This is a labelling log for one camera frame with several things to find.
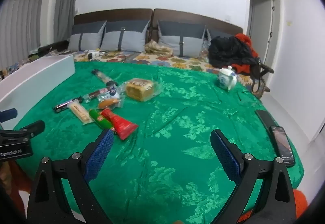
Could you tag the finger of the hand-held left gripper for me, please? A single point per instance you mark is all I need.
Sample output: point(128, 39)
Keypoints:
point(28, 130)
point(7, 115)

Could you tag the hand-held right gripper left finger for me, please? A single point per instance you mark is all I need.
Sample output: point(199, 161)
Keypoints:
point(99, 155)

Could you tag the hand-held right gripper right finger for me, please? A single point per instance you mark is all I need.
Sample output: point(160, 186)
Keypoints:
point(226, 156)

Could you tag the green snack packet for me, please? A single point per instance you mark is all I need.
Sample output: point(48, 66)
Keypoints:
point(100, 120)

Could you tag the red snack packet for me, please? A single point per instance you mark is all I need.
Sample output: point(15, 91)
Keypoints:
point(121, 125)

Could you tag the black and silver stick packet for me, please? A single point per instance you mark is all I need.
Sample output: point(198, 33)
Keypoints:
point(64, 105)

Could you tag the long pale stick snack packet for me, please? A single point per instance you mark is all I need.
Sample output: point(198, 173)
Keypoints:
point(80, 112)

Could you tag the orange bun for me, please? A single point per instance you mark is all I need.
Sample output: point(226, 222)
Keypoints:
point(108, 103)

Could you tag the white and blue snack packet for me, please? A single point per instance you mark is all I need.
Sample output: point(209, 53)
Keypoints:
point(111, 90)

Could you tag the bread loaf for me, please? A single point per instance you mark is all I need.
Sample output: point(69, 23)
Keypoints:
point(138, 89)

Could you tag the dark stick snack packet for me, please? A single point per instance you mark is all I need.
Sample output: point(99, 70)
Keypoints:
point(102, 77)

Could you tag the white rectangular board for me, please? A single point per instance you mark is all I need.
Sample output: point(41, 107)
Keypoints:
point(30, 79)

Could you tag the black phone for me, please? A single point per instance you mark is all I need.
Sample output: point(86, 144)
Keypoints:
point(265, 120)

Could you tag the smartphone with lit screen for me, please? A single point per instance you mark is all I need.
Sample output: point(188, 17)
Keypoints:
point(281, 142)

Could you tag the green patterned tablecloth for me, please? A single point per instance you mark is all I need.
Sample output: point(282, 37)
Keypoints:
point(172, 117)

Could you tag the white and blue teapot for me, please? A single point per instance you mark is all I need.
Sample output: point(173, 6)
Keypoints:
point(226, 78)

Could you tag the dark cloth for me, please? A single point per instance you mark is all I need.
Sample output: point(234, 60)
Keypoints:
point(55, 45)

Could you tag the orange fabric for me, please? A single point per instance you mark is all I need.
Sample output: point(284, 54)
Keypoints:
point(299, 201)

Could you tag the dark wooden chair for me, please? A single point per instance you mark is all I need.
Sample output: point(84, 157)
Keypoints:
point(268, 69)

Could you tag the white power strip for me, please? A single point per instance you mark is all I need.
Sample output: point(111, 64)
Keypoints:
point(91, 55)

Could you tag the white sheer curtain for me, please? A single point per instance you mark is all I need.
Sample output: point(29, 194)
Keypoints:
point(22, 16)

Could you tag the black jacket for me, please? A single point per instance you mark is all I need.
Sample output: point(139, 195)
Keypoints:
point(228, 49)

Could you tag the grey two-tone pillow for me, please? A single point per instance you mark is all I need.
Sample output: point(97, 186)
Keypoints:
point(208, 36)
point(86, 38)
point(124, 38)
point(177, 41)

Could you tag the clear plastic bag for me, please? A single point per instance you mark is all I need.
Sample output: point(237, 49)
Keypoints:
point(205, 47)

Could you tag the red garment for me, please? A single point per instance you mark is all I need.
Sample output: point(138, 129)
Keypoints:
point(243, 37)

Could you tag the beige folded cloth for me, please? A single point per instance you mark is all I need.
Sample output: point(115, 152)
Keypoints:
point(157, 47)

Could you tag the grey curtain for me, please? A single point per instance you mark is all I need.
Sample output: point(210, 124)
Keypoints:
point(67, 0)

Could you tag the brown bed headboard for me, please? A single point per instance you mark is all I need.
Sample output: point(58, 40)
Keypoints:
point(193, 17)

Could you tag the white door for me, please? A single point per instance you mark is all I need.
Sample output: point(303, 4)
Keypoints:
point(261, 16)

